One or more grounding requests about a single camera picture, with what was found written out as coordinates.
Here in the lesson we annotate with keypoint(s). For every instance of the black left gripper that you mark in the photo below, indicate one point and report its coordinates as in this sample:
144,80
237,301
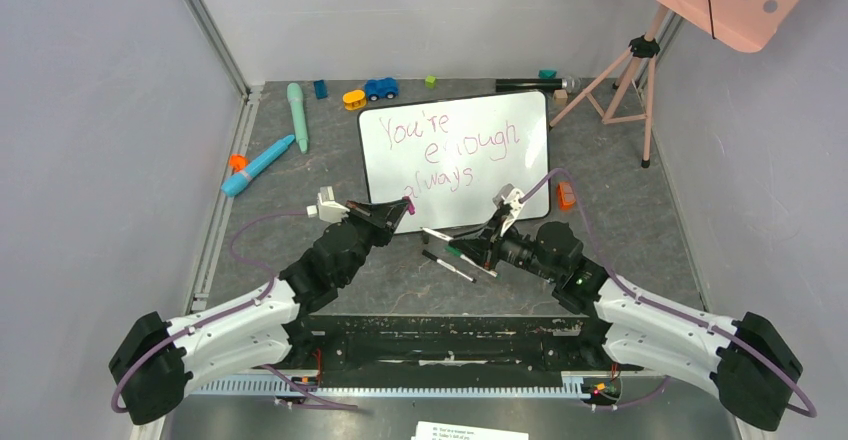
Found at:
382,217

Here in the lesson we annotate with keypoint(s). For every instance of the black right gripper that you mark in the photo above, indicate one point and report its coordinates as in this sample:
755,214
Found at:
489,236

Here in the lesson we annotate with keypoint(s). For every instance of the magenta marker cap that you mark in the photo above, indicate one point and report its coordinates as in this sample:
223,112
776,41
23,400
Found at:
410,205

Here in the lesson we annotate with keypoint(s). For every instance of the white marker pen body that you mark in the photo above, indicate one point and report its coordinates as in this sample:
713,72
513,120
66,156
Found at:
437,234

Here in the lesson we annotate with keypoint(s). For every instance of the white whiteboard with black frame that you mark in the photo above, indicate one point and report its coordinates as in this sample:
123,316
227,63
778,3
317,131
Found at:
452,157

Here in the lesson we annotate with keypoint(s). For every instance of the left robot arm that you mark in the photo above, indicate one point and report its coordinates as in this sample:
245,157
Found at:
160,362

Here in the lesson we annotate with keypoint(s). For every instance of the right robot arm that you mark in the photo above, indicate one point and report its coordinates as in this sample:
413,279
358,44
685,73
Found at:
745,363

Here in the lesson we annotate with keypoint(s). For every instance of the green capped marker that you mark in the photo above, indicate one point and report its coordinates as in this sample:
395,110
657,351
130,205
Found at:
455,252

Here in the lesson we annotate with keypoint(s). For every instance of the black capped marker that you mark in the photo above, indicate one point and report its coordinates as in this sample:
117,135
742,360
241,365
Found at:
433,257

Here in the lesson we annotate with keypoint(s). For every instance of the orange cup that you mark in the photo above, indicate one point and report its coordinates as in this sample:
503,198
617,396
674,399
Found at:
566,197

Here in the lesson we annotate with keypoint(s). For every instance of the blue toy car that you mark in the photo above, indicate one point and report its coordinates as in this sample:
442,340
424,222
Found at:
384,88

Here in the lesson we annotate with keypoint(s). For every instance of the dark blue block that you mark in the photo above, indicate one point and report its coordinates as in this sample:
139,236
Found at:
320,89

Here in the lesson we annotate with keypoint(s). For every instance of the mint green toy microphone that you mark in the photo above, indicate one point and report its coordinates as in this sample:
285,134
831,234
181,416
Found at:
295,98

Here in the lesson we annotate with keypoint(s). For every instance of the orange toy piece at left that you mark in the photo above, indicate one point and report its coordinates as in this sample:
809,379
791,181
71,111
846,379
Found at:
237,162

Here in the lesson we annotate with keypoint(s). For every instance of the blue toy crayon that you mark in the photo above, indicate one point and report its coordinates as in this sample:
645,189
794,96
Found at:
238,181

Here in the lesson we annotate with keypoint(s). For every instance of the black flashlight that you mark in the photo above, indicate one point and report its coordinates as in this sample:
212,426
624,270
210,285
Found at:
549,85

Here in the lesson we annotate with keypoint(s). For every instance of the wooden cube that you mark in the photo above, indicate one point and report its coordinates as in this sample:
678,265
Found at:
560,97

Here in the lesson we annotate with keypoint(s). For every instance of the teal block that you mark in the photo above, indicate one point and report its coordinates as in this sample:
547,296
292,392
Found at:
547,74

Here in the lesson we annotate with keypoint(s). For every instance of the white paper sheet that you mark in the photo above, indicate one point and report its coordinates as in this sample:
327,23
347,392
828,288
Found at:
442,431

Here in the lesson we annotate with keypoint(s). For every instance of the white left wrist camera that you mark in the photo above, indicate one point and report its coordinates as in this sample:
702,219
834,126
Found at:
326,208

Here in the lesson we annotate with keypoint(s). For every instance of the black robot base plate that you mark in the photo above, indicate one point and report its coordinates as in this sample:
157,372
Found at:
403,351

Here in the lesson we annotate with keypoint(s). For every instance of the white cable duct rail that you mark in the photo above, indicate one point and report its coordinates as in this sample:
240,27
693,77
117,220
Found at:
265,384

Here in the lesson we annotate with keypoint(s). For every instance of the aluminium frame profile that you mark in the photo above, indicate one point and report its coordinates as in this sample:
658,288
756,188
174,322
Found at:
213,35

